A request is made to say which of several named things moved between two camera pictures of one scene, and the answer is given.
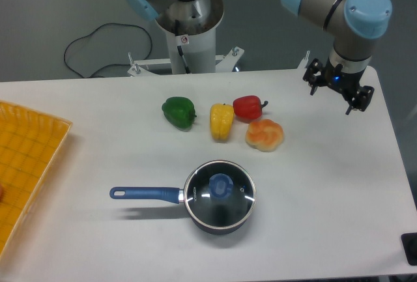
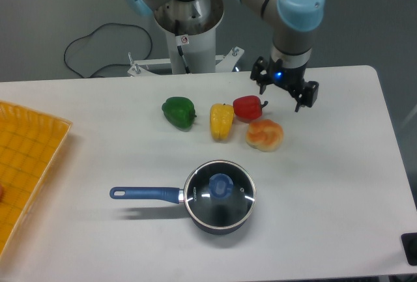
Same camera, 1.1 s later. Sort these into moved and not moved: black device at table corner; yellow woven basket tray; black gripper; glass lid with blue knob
Moved: black gripper
Not moved: glass lid with blue knob; black device at table corner; yellow woven basket tray
